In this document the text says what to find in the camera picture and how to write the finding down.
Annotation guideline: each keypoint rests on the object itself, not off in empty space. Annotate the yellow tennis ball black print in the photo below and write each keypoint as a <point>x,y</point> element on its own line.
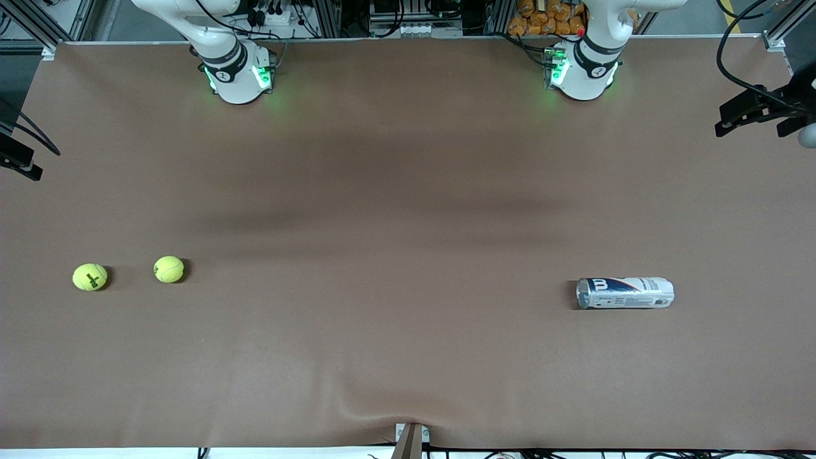
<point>90,276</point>

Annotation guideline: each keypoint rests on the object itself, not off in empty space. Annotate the plain yellow tennis ball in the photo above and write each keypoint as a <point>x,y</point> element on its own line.
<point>168,269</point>

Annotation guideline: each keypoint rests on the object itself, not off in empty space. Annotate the white blue tennis ball can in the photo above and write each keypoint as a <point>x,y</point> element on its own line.
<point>628,293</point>

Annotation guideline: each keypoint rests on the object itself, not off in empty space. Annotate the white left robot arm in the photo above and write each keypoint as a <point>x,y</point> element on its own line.
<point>583,80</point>

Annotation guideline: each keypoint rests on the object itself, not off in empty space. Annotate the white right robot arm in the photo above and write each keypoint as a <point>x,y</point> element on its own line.
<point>239,76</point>

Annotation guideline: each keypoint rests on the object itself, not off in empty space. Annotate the bag of orange items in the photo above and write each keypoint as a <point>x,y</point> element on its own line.
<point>548,19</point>

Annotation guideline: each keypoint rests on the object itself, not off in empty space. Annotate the white power strip with plugs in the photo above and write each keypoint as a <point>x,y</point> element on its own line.
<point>271,16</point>

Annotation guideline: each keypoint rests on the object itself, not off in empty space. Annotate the brown table cover cloth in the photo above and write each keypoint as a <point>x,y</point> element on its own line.
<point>408,331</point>

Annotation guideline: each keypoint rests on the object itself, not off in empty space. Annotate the aluminium frame post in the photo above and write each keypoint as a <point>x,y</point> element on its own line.
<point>774,41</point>
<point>48,50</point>

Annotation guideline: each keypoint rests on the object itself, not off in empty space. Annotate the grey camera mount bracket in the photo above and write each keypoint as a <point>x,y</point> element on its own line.
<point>411,440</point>

